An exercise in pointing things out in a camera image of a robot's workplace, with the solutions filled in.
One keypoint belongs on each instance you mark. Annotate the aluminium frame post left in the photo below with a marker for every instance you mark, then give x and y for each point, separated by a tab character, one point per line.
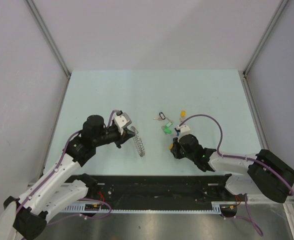
38	19

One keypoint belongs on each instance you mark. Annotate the aluminium frame post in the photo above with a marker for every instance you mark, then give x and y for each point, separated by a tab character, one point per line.
281	8
38	19

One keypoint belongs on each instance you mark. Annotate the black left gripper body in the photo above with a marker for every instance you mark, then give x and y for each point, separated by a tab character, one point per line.
118	137

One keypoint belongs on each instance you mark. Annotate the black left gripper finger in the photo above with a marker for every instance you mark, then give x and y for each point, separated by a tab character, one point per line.
124	138
130	133

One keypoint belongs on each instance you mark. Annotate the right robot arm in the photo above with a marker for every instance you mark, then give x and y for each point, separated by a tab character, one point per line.
262	173

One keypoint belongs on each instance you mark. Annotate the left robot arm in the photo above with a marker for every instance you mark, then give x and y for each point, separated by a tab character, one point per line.
42	201

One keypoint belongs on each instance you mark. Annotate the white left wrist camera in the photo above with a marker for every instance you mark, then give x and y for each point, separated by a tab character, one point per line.
122	121

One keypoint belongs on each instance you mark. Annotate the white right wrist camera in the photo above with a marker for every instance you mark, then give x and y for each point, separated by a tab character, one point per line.
183	130

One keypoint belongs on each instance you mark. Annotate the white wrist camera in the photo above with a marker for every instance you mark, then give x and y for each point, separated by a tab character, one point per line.
122	121
183	130

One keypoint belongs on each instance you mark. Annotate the green tag key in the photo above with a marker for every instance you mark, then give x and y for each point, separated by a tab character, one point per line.
167	127

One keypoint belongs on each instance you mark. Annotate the metal disc with keyrings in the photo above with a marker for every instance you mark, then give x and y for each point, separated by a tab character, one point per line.
138	142

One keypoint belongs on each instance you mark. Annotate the aluminium frame post right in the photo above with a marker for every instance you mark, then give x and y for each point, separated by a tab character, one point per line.
281	8

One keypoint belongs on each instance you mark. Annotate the black tag key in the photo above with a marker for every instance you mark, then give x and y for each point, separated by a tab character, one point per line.
161	116

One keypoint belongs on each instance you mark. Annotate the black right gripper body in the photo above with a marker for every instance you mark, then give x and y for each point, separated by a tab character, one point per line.
179	152

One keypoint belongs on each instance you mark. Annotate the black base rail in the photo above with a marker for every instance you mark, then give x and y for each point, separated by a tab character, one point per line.
162	193

